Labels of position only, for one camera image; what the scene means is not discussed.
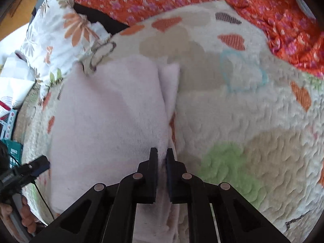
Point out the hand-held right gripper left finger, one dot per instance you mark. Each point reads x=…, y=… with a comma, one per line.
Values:
x=153, y=172

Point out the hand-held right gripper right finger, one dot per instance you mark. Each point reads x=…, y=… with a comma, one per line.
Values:
x=170, y=174

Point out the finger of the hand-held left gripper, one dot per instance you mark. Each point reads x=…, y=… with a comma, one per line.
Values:
x=38, y=167

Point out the pale pink small garment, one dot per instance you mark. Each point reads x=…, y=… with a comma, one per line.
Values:
x=106, y=119

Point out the person's left hand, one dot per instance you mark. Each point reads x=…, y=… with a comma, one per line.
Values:
x=29, y=217

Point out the teal packet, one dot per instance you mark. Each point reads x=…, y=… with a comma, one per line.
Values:
x=15, y=149

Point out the colourful printed box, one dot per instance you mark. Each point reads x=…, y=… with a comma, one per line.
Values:
x=8, y=121

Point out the quilted heart print blanket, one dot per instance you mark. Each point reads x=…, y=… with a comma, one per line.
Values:
x=240, y=119

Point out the white folded paper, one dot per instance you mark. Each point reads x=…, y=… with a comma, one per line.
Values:
x=15, y=76

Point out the white floral pillow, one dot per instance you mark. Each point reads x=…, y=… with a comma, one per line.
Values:
x=55, y=30

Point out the orange floral garment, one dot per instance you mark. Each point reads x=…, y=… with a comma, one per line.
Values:
x=283, y=22

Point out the white fluffy cloth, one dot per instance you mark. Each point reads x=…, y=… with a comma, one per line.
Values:
x=306, y=5

